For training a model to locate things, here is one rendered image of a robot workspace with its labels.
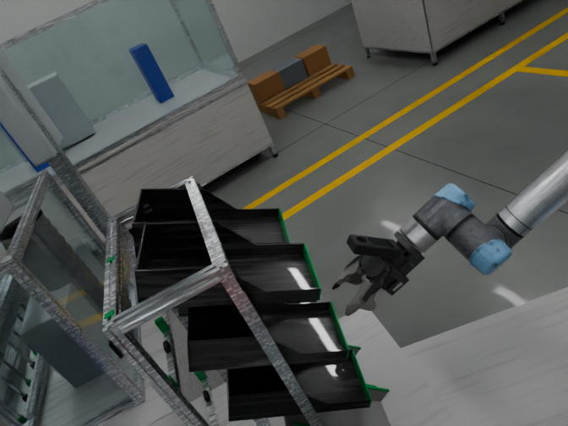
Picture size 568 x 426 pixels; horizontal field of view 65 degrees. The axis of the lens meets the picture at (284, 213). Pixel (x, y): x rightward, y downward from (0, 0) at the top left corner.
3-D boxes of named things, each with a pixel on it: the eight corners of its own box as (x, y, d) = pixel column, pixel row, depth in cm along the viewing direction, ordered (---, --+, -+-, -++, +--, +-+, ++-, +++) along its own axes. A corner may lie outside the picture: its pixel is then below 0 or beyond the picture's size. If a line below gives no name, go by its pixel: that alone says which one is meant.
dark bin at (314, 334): (330, 309, 91) (334, 281, 87) (347, 359, 80) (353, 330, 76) (190, 318, 86) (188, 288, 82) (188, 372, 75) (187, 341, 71)
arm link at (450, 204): (478, 204, 89) (447, 176, 92) (437, 242, 91) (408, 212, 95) (481, 210, 96) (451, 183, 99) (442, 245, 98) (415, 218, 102)
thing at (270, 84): (323, 70, 651) (314, 43, 630) (354, 76, 585) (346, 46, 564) (255, 109, 625) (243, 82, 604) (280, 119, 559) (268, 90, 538)
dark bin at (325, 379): (351, 356, 99) (356, 332, 96) (370, 407, 88) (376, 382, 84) (225, 366, 95) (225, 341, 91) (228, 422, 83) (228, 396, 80)
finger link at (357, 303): (367, 329, 98) (389, 293, 99) (350, 319, 95) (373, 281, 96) (358, 323, 100) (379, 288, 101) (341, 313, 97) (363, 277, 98)
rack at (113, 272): (317, 389, 134) (196, 172, 92) (377, 510, 103) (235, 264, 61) (256, 424, 132) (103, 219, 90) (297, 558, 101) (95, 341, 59)
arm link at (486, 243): (521, 248, 93) (482, 211, 97) (510, 253, 84) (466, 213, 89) (494, 273, 96) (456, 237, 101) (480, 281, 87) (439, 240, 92)
